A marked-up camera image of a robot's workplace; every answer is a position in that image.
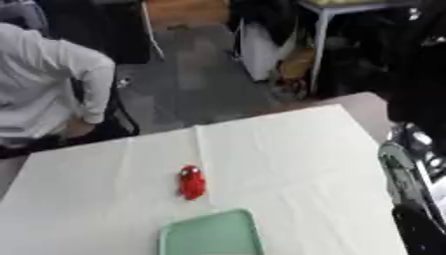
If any black chair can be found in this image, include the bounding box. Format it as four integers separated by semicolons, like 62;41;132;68
68;77;141;144

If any person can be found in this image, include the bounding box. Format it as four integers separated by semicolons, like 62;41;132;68
0;21;117;158

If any thin white pole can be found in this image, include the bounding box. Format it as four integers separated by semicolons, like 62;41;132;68
139;0;167;62

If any white bin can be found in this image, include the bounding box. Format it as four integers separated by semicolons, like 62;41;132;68
235;21;293;83

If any brown bag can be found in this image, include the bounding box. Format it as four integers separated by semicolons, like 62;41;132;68
275;46;318;101

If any white metal table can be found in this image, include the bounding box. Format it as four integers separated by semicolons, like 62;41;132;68
296;0;422;98

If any pale green box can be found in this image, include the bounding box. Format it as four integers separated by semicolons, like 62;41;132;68
156;207;267;255

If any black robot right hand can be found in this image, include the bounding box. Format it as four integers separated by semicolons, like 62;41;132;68
384;121;446;179

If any brown cardboard box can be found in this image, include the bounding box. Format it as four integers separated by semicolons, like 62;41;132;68
144;0;232;32

